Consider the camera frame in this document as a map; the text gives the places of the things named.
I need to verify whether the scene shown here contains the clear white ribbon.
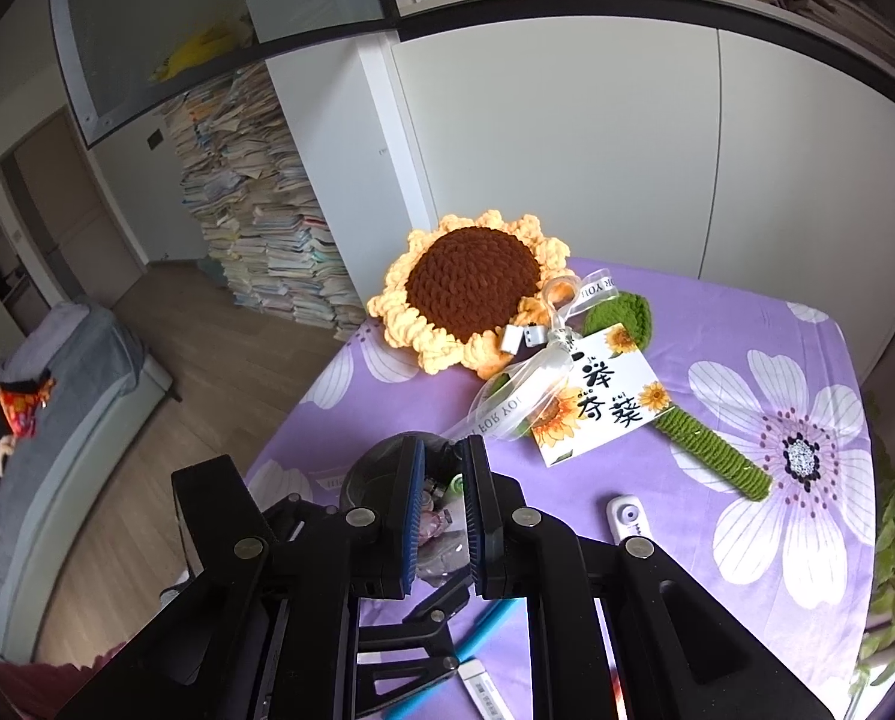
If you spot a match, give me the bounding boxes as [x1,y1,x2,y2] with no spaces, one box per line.
[468,270,621,442]

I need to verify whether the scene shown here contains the white correction tape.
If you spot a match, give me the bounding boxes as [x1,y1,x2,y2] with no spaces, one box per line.
[605,495,654,541]

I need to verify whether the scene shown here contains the yellow plush toy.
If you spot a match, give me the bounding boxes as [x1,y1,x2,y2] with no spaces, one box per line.
[149,19,257,83]

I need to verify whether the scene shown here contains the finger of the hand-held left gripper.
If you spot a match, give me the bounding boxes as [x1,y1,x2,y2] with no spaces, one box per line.
[404,577,473,625]
[356,619,462,700]

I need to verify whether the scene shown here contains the grey dotted pen holder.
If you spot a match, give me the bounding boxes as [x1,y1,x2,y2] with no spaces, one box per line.
[340,431,486,601]

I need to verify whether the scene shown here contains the blue pen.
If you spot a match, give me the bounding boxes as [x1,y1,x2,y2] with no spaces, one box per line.
[383,601,512,720]

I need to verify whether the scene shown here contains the messy stack of booklets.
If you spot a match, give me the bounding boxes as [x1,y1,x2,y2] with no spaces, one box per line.
[773,0,895,68]

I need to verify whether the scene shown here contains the crochet sunflower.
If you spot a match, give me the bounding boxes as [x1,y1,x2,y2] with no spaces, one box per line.
[365,211,774,502]

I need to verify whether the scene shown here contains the brown door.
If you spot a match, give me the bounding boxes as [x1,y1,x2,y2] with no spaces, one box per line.
[0,105,149,301]

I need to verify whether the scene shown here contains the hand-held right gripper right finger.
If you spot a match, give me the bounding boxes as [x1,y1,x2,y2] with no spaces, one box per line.
[458,436,834,720]

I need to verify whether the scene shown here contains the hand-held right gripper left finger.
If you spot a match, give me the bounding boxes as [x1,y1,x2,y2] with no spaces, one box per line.
[56,436,428,720]

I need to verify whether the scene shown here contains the white bookcase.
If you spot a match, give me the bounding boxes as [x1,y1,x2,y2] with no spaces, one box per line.
[373,0,895,91]

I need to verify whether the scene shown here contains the white eraser with sleeve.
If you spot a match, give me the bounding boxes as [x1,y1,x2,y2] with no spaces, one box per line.
[458,658,518,720]

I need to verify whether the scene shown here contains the tall pile of books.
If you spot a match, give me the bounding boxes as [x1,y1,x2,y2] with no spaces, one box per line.
[158,64,366,342]

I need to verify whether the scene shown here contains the white sunflower print card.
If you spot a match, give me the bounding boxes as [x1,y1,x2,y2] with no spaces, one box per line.
[530,321,671,470]

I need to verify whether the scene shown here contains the orange patterned cloth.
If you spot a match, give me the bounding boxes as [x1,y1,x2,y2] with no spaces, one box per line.
[0,379,59,440]

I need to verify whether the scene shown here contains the white cupboard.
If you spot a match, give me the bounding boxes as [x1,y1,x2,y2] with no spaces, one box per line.
[263,0,895,391]

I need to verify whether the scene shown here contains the grey sofa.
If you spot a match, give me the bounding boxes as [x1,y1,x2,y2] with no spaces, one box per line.
[0,300,175,661]

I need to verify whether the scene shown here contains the purple floral tablecloth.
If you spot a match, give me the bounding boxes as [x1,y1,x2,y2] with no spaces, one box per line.
[241,255,879,720]

